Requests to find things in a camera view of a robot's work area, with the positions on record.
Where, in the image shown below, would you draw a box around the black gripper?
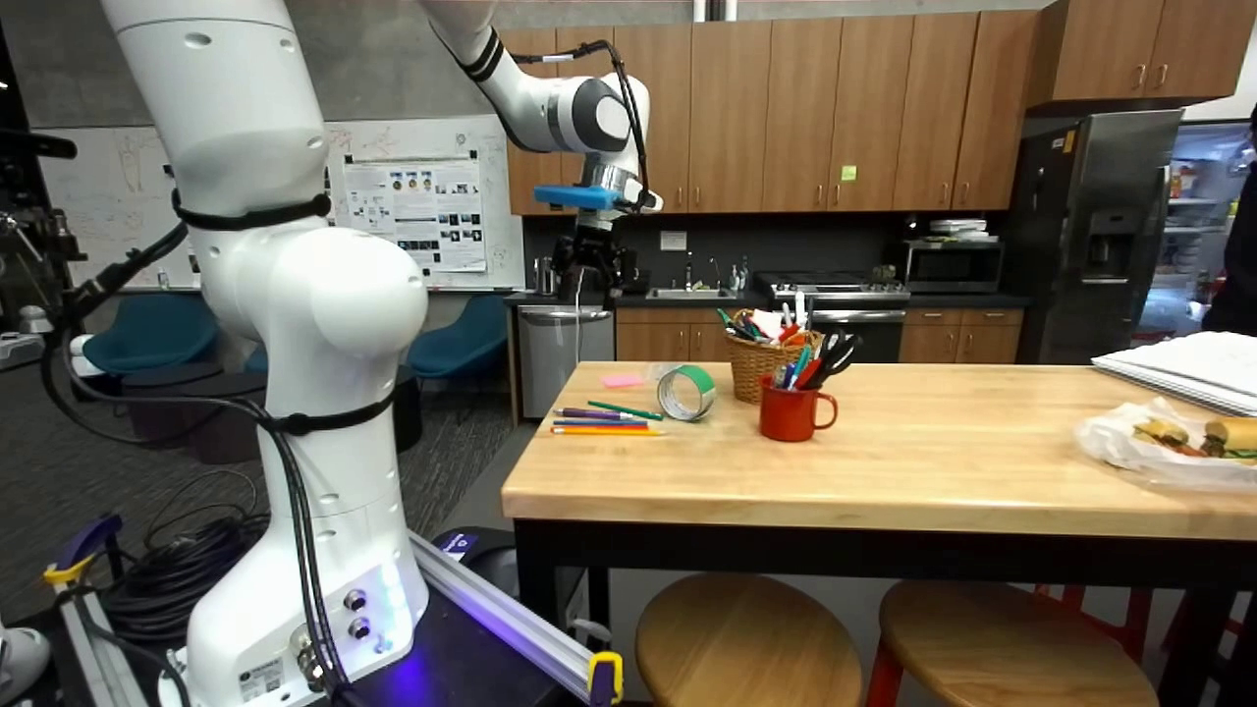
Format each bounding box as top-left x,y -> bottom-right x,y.
553,208 -> 629,298

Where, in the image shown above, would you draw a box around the green marker in basket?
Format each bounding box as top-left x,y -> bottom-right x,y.
714,310 -> 766,349

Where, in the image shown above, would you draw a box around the small wicker basket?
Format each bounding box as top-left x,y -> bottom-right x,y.
723,335 -> 820,404

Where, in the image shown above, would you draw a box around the wooden lower cabinet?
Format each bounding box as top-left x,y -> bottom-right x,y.
900,307 -> 1028,370
614,307 -> 737,365

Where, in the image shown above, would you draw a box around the purple pencil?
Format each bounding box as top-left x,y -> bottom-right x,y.
559,404 -> 660,426

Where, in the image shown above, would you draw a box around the blue lounge chair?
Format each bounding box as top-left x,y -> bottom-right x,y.
81,290 -> 228,384
403,295 -> 513,392

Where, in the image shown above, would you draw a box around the green silver tape roll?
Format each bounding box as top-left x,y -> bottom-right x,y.
653,360 -> 723,426

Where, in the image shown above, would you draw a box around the orange pencil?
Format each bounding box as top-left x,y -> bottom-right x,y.
549,421 -> 660,439

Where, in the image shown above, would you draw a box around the printed poster sheet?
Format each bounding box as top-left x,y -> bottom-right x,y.
335,151 -> 490,278

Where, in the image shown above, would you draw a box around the whiteboard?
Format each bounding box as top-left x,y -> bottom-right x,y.
37,115 -> 526,298

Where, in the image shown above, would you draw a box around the red mug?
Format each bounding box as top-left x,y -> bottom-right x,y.
758,377 -> 839,446

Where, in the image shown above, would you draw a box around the black scissors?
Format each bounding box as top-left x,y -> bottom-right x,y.
807,329 -> 864,392

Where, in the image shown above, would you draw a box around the black oven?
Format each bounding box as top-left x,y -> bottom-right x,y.
766,278 -> 907,365

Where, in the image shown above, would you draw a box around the wooden upper cabinets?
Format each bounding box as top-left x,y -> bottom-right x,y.
503,13 -> 1054,219

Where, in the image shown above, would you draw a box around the steel microwave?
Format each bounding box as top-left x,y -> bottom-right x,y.
900,235 -> 1010,295

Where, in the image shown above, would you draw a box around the plates on microwave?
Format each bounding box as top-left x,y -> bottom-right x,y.
923,215 -> 1000,246

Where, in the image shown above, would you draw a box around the round wooden stool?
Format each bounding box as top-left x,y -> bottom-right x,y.
634,573 -> 870,707
864,578 -> 1163,707

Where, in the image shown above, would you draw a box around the stainless steel refrigerator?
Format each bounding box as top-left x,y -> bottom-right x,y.
1004,104 -> 1254,370

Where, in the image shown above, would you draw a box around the blue yellow clamp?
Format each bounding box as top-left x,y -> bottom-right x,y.
37,509 -> 131,599

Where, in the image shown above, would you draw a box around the plastic bag with food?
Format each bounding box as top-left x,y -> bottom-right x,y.
1072,395 -> 1257,496

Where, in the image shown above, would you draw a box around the white paper stack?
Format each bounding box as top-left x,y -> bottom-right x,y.
1088,324 -> 1257,421

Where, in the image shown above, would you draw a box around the wooden corner upper cabinet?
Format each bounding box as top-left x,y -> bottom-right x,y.
1025,0 -> 1257,108

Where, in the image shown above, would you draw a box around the aluminium rail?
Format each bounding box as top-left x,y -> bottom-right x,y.
409,526 -> 629,707

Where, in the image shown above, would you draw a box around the wooden table with black frame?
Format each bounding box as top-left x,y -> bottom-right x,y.
500,356 -> 1257,707

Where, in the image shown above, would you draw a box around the black cable coil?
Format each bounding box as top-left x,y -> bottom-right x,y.
98,501 -> 275,650

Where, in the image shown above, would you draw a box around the black tripod camera stand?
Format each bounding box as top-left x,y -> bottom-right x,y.
0,124 -> 88,337

